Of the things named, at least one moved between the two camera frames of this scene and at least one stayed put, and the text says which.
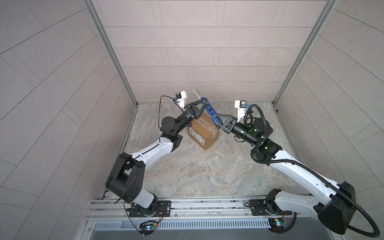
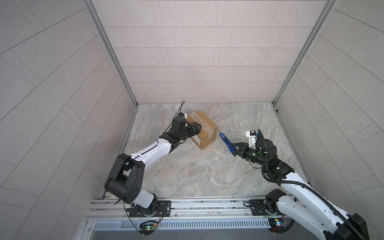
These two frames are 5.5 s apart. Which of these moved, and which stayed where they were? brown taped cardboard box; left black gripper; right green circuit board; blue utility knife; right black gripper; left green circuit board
Moved: left black gripper; right black gripper; blue utility knife
Stayed: left green circuit board; right green circuit board; brown taped cardboard box
